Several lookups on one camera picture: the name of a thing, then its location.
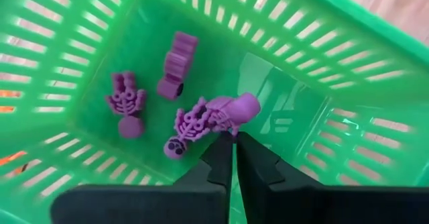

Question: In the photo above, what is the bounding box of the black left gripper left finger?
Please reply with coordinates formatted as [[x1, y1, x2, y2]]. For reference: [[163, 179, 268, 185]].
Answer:
[[50, 131, 236, 224]]

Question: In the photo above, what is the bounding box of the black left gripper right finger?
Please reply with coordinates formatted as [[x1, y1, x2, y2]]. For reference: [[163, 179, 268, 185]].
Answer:
[[236, 131, 429, 224]]

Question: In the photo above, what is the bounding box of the green plastic basket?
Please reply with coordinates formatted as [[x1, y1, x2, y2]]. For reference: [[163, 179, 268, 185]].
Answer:
[[0, 0, 429, 224]]

